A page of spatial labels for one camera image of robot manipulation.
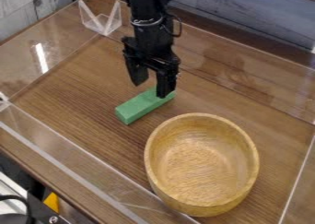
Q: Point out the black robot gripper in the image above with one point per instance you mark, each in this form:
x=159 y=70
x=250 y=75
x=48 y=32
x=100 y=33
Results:
x=148 y=50

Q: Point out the clear acrylic corner bracket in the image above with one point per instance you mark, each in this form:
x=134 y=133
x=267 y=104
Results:
x=102 y=23

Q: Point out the green rectangular block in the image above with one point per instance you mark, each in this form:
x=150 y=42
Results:
x=140 y=105

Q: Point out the black and yellow equipment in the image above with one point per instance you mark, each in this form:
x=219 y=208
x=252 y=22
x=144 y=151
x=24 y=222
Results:
x=45 y=206

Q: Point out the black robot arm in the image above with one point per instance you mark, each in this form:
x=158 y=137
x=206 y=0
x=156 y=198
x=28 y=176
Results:
x=147 y=11

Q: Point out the brown wooden bowl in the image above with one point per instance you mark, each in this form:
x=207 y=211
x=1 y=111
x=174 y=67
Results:
x=202 y=163

